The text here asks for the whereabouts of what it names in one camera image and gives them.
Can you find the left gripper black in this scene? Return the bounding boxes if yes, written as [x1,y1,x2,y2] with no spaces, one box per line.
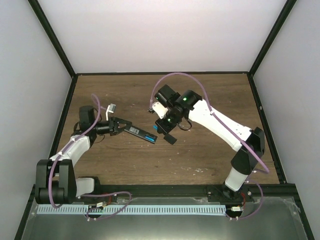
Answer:
[92,117,132,136]

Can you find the black frame post right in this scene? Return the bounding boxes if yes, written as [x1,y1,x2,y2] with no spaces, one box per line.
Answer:
[249,0,298,76]

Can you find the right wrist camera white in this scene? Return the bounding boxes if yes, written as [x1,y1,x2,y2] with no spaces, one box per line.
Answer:
[148,101,169,119]

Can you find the black remote control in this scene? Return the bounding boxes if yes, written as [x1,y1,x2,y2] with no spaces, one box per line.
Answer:
[124,125,158,144]

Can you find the black frame post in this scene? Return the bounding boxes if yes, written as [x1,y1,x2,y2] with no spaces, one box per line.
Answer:
[28,0,77,79]
[249,0,298,76]

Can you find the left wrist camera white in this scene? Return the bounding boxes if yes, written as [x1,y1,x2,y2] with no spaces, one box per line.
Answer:
[105,103,116,121]

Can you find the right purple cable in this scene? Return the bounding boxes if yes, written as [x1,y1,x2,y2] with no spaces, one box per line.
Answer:
[148,72,270,221]

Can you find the metal front plate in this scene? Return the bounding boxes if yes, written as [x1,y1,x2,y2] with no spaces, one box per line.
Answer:
[17,197,313,240]

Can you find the black frame post left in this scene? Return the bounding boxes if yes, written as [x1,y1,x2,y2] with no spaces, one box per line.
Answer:
[28,0,77,79]

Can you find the black battery cover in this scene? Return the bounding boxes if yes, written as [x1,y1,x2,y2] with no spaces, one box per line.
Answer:
[163,134,177,145]

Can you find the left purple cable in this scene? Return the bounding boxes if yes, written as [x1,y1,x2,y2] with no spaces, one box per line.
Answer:
[48,93,133,222]

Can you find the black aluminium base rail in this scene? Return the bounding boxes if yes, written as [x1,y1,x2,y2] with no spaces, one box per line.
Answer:
[93,183,298,203]

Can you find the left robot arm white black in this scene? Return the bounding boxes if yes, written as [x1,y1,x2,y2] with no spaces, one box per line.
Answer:
[35,105,132,208]

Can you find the light blue slotted cable duct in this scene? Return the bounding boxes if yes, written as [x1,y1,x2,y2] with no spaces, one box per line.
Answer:
[36,204,226,216]

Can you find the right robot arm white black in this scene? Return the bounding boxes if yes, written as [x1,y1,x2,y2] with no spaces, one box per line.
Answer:
[150,84,266,202]

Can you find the blue battery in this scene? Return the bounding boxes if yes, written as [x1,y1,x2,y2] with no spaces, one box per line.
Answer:
[145,135,156,142]

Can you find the purple cable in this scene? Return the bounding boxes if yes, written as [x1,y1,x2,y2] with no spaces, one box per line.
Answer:
[148,72,270,221]
[48,93,133,222]

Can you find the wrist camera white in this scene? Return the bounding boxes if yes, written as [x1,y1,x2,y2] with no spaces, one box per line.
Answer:
[148,101,169,119]
[105,103,116,121]

